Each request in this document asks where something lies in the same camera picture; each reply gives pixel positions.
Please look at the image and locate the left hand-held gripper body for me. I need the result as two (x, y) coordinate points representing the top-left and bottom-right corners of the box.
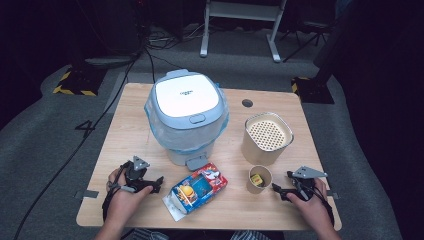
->
(123, 155), (151, 192)

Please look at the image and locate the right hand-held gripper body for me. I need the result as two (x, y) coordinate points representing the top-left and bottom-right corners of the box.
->
(287, 165), (329, 202)

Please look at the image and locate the brown paper cup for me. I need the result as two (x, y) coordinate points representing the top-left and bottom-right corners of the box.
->
(246, 165), (273, 195)

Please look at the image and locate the colourful snack box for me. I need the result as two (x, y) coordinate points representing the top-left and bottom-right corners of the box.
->
(162, 162), (229, 222)

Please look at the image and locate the beige canister with perforated strainer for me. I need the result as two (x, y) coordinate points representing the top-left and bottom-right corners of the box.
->
(241, 111), (295, 167)

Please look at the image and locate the white and blue pedal bin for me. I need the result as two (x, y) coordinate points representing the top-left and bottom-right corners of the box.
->
(143, 68), (230, 172)

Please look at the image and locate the person's right hand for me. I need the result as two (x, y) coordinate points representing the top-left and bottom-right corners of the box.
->
(287, 178), (334, 229)

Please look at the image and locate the person's left hand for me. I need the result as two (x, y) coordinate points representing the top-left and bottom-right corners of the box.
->
(105, 168), (154, 218)

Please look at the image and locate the person's patterned clothing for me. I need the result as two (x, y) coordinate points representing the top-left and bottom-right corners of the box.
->
(131, 227), (272, 240)

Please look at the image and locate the blue plastic bin liner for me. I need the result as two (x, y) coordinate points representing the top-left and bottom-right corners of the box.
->
(143, 83), (230, 155)

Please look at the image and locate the black stand with striped base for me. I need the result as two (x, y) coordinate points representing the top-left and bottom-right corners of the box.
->
(291, 75), (336, 105)
(52, 64), (108, 97)

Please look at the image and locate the black tripod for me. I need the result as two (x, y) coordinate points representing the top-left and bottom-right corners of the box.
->
(279, 19), (334, 64)

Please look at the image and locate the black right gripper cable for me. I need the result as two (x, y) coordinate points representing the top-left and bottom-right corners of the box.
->
(301, 179), (335, 226)

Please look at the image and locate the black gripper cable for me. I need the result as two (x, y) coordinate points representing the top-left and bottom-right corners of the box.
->
(301, 179), (335, 226)
(101, 161), (134, 222)

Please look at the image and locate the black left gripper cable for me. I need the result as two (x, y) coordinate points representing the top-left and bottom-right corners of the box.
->
(101, 161), (134, 222)

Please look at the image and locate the long black floor cable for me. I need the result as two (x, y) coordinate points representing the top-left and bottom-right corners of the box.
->
(13, 43), (149, 240)

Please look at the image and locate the grey floor cable cover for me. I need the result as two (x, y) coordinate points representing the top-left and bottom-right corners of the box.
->
(84, 56), (140, 70)

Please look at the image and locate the bundle of floor cables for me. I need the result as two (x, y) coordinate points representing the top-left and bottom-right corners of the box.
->
(146, 25), (208, 51)

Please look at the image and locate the white metal stand frame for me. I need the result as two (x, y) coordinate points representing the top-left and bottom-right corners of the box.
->
(199, 0), (288, 64)

